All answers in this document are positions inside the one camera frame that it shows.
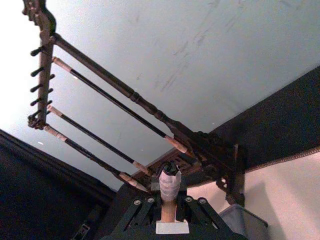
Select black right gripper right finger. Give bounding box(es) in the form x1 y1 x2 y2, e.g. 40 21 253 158
174 187 228 232

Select wooden stick white tape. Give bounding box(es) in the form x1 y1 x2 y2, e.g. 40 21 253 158
159 161 182 223

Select black rack bar tan ends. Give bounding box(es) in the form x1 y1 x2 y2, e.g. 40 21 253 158
51 56 194 158
46 105 154 176
42 124 149 193

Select black rack with carved frame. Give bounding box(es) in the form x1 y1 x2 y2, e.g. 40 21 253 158
21 0 247 206

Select clear plastic case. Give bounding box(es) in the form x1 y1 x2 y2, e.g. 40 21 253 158
218 203 270 240

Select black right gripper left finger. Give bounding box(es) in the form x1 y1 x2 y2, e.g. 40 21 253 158
119 181 164 234

